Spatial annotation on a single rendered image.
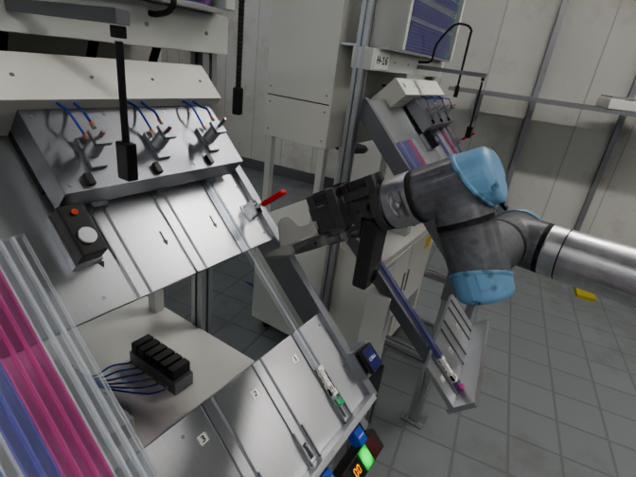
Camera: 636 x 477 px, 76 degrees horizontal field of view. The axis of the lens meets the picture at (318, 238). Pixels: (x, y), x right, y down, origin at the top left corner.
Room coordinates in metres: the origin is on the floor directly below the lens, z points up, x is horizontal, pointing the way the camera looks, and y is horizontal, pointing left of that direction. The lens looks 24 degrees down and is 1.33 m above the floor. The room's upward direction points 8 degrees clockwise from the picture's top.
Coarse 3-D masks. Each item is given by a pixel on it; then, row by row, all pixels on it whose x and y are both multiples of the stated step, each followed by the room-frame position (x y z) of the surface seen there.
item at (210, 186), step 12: (216, 192) 0.75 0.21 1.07; (216, 204) 0.74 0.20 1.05; (228, 216) 0.72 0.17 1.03; (240, 240) 0.70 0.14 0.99; (252, 252) 0.70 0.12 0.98; (252, 264) 0.69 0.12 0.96; (264, 276) 0.67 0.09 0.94; (276, 300) 0.65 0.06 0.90; (288, 312) 0.65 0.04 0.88; (288, 324) 0.64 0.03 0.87; (300, 336) 0.63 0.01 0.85; (312, 360) 0.61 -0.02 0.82; (336, 396) 0.58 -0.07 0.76
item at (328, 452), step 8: (368, 400) 0.61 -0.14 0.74; (360, 408) 0.59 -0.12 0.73; (368, 408) 0.59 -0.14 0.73; (352, 416) 0.57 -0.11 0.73; (360, 416) 0.57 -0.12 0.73; (344, 424) 0.55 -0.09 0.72; (352, 424) 0.55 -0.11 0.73; (344, 432) 0.53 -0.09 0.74; (336, 440) 0.51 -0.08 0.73; (344, 440) 0.51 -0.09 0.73; (328, 448) 0.50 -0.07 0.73; (336, 448) 0.49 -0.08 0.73; (320, 456) 0.48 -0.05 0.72; (328, 456) 0.48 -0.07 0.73; (320, 464) 0.46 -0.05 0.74; (312, 472) 0.44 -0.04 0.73; (320, 472) 0.45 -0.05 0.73
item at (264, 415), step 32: (320, 320) 0.70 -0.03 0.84; (288, 352) 0.60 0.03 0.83; (320, 352) 0.64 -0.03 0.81; (256, 384) 0.51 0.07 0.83; (288, 384) 0.55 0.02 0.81; (320, 384) 0.59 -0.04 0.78; (352, 384) 0.63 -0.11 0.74; (192, 416) 0.42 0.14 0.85; (224, 416) 0.44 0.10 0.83; (256, 416) 0.47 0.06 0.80; (288, 416) 0.50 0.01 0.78; (320, 416) 0.54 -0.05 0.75; (160, 448) 0.37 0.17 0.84; (192, 448) 0.39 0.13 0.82; (224, 448) 0.41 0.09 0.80; (256, 448) 0.44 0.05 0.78; (288, 448) 0.47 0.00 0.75; (320, 448) 0.50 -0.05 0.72
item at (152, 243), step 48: (0, 144) 0.55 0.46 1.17; (0, 192) 0.50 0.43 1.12; (144, 192) 0.65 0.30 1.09; (192, 192) 0.72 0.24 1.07; (240, 192) 0.81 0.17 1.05; (48, 240) 0.49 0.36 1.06; (144, 240) 0.58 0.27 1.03; (192, 240) 0.64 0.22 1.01; (96, 288) 0.48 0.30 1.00; (144, 288) 0.52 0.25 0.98
